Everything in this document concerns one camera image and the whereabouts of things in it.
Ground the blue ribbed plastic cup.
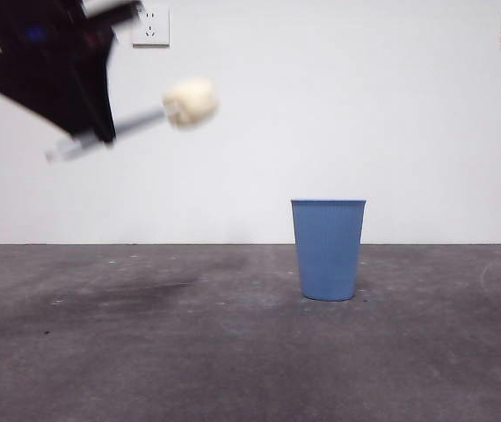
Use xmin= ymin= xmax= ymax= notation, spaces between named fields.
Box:
xmin=290 ymin=198 xmax=368 ymax=302

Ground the white wall socket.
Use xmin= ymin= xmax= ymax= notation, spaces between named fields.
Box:
xmin=132 ymin=6 xmax=171 ymax=48

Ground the sponge cup brush grey handle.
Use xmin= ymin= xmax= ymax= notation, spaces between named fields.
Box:
xmin=44 ymin=76 xmax=220 ymax=164

